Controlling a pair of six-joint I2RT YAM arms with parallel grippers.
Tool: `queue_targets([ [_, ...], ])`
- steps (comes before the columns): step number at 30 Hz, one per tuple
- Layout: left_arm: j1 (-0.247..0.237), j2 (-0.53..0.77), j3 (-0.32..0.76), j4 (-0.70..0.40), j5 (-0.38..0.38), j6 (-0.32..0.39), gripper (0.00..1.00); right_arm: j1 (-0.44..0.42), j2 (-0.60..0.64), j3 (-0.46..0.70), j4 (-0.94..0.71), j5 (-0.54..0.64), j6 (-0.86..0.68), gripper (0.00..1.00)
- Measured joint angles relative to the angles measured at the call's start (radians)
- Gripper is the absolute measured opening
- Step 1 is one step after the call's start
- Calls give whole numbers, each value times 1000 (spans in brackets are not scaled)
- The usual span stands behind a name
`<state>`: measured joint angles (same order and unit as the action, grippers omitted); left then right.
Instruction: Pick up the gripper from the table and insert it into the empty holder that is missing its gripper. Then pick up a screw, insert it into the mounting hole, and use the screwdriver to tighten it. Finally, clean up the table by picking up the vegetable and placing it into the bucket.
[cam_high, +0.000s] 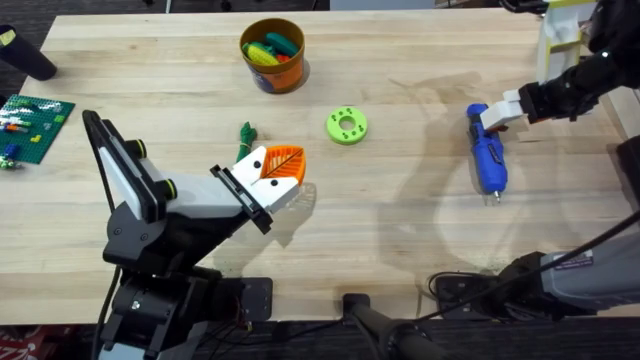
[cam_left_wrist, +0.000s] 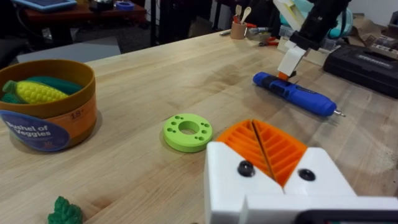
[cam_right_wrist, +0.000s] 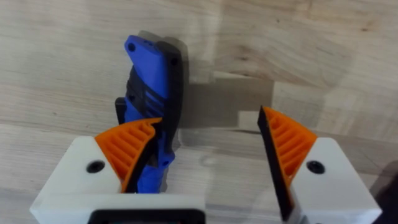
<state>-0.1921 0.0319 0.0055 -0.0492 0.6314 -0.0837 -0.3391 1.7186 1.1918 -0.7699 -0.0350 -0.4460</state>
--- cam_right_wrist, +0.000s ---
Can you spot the blue electric screwdriver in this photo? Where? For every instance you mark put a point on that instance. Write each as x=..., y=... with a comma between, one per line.
x=155, y=77

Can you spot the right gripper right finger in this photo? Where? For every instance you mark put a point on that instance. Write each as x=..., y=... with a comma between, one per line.
x=323, y=183

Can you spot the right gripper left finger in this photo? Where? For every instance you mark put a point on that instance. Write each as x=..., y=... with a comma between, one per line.
x=93, y=165

